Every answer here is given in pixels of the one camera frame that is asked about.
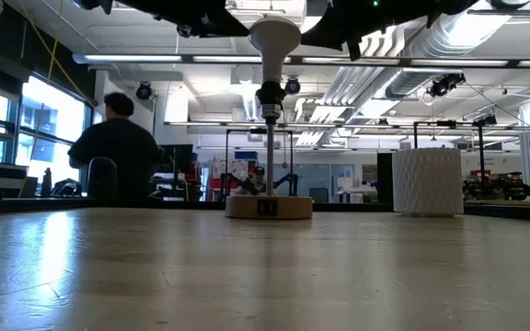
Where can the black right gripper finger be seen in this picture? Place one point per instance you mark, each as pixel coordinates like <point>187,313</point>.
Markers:
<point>338,34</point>

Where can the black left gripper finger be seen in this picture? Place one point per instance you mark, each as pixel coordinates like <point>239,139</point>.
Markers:
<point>226,27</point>

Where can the white light bulb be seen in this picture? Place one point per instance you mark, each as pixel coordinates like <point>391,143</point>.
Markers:
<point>274,37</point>

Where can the lamp stand with wooden base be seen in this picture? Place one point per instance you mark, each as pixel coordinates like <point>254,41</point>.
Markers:
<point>269,208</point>

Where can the background black robot arm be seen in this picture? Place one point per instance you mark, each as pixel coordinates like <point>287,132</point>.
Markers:
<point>230,181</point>
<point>290,181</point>

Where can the long ceiling light strip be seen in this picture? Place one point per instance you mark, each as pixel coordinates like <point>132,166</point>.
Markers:
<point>131,58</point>

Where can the black ceiling-mounted device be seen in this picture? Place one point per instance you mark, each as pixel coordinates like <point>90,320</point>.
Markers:
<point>444,85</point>

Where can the black monitor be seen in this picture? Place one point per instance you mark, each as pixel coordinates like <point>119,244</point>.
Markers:
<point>180,158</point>

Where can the person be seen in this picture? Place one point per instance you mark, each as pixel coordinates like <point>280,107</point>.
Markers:
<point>259,177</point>
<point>118,147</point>

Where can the black cabinet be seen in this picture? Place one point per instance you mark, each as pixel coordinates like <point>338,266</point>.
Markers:
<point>384,179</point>

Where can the black pole stand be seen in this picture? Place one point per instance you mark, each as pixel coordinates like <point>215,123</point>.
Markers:
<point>481,151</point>

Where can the black chair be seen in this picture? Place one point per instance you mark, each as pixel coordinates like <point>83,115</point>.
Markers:
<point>102,181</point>

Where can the red black background robot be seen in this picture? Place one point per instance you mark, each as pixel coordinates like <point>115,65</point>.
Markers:
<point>499,184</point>

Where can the dark bag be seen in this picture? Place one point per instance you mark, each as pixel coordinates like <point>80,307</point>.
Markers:
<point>67,188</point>

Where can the dark water bottle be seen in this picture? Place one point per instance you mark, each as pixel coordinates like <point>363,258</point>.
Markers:
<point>47,184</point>

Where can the silver ventilation duct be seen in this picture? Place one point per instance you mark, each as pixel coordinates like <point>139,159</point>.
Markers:
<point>453,37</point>

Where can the black table edge rail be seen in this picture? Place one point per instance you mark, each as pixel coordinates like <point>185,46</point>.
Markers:
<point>39,205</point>

